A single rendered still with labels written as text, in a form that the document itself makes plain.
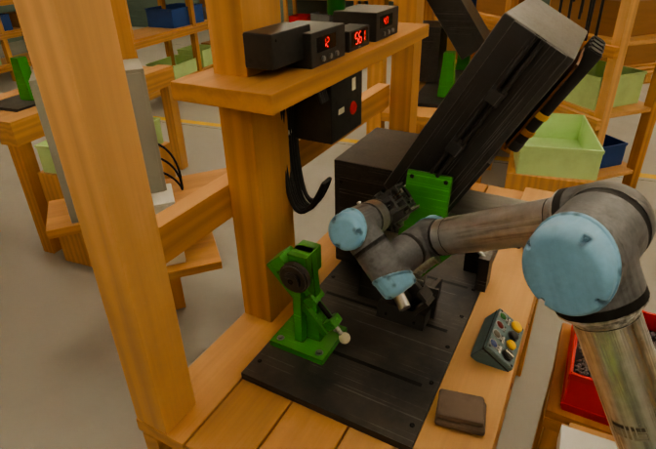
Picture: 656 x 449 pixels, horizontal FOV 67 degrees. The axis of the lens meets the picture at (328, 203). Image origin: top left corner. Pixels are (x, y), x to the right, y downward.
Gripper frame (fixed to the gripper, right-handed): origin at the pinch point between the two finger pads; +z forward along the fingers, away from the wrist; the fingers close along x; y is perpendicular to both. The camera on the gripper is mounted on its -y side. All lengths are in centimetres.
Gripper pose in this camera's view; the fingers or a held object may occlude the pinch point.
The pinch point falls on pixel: (400, 204)
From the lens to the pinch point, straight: 126.3
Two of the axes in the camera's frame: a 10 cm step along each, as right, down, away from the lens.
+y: 6.9, -5.3, -4.9
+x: -5.5, -8.3, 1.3
